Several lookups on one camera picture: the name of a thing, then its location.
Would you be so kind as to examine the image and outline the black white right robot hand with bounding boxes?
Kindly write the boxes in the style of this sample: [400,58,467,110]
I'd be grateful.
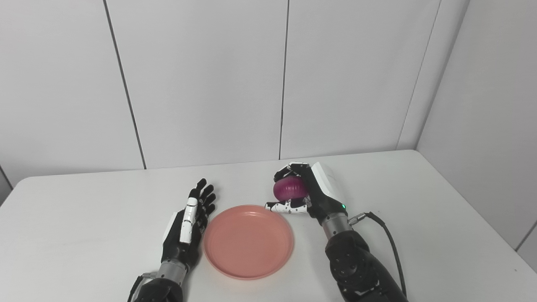
[265,161,349,225]

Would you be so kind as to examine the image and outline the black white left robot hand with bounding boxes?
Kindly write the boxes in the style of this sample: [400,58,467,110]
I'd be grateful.
[162,178,217,269]

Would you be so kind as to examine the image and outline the purple red onion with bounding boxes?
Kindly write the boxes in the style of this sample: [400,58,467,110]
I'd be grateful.
[273,176,309,202]

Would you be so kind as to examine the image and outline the pink round plate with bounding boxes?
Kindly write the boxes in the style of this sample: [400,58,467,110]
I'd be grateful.
[203,205,294,280]

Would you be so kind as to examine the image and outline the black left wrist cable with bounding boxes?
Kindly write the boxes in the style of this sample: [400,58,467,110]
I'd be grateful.
[127,273,158,302]

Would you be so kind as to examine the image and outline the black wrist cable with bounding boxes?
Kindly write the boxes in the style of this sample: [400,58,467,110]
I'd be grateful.
[350,212,407,296]
[127,273,158,302]

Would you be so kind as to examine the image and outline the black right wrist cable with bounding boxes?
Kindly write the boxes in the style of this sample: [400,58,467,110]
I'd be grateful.
[350,212,407,296]

